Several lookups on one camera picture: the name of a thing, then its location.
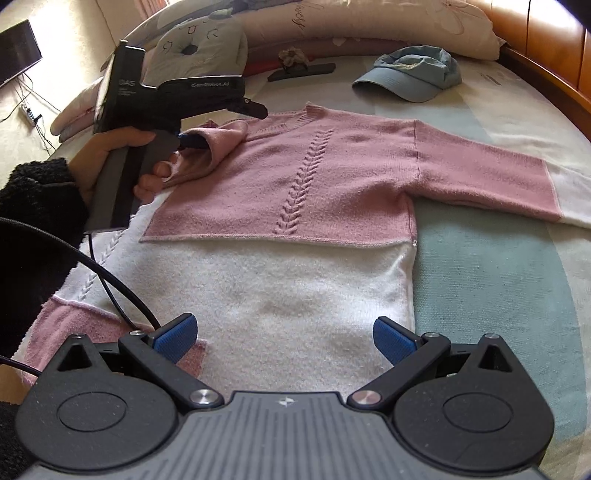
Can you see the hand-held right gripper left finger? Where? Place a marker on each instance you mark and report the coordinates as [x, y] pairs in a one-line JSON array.
[[178, 339]]

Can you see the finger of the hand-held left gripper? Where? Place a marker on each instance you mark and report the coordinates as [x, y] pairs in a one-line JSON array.
[[191, 141], [253, 110]]

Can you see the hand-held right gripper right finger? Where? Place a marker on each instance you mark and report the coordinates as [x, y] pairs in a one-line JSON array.
[[392, 340]]

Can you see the pink and white knit sweater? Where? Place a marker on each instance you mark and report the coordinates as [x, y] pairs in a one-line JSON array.
[[300, 184]]

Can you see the person's left forearm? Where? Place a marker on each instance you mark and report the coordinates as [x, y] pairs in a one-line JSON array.
[[32, 221]]

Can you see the person's left hand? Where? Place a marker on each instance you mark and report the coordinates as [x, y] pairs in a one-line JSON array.
[[99, 152]]

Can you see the red cloth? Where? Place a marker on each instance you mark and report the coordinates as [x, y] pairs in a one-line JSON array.
[[261, 67]]

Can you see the black hair clip with flower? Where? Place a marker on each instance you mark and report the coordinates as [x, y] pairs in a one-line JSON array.
[[304, 69]]

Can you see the grey cat-face cushion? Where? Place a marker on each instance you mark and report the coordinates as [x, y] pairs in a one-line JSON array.
[[198, 50]]

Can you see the white power strip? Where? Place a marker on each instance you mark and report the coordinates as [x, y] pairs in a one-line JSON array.
[[30, 114]]

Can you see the black flat television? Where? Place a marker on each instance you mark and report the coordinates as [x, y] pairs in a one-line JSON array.
[[18, 53]]

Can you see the long pink bolster pillow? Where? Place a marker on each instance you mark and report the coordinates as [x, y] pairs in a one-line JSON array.
[[369, 23]]

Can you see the blue baseball cap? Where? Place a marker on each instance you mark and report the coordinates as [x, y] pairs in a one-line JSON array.
[[408, 76]]

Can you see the wooden headboard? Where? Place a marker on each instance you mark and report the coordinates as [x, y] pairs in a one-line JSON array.
[[549, 50]]

